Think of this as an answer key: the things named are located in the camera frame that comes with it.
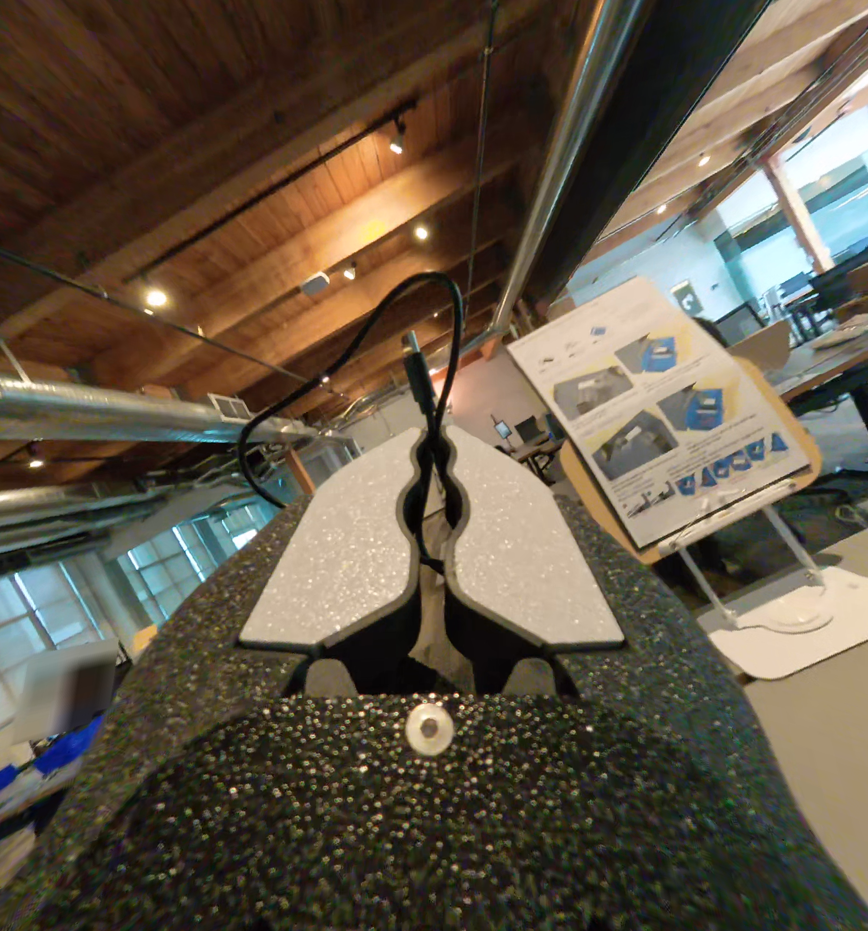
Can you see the white air vent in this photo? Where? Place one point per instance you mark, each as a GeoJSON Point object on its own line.
{"type": "Point", "coordinates": [229, 406]}

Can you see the white ceiling speaker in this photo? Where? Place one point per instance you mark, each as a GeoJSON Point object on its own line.
{"type": "Point", "coordinates": [314, 283]}

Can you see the wooden support column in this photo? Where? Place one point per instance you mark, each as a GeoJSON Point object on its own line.
{"type": "Point", "coordinates": [797, 218]}

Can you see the large paned windows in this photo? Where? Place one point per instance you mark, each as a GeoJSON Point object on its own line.
{"type": "Point", "coordinates": [165, 567]}

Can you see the beige chair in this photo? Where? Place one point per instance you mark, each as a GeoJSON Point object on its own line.
{"type": "Point", "coordinates": [764, 345]}

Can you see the silver air duct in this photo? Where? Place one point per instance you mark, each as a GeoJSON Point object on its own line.
{"type": "Point", "coordinates": [114, 411]}
{"type": "Point", "coordinates": [41, 502]}

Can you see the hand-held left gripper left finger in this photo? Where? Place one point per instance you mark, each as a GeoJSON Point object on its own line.
{"type": "Point", "coordinates": [332, 560]}

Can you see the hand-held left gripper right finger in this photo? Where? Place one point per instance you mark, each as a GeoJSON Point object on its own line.
{"type": "Point", "coordinates": [535, 574]}

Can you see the steel ceiling pipe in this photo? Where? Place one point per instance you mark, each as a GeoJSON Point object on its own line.
{"type": "Point", "coordinates": [572, 123]}

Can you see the small blue storage bins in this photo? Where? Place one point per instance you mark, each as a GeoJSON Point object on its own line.
{"type": "Point", "coordinates": [70, 749]}

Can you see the wooden desk black legs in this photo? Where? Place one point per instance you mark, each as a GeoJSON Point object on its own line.
{"type": "Point", "coordinates": [841, 364]}

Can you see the black track light rail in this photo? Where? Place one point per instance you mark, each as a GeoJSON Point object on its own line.
{"type": "Point", "coordinates": [274, 193]}

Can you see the printed instruction sheet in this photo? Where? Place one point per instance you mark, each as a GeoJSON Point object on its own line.
{"type": "Point", "coordinates": [623, 407]}

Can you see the black ceiling beam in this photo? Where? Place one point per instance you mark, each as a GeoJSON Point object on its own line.
{"type": "Point", "coordinates": [659, 109]}

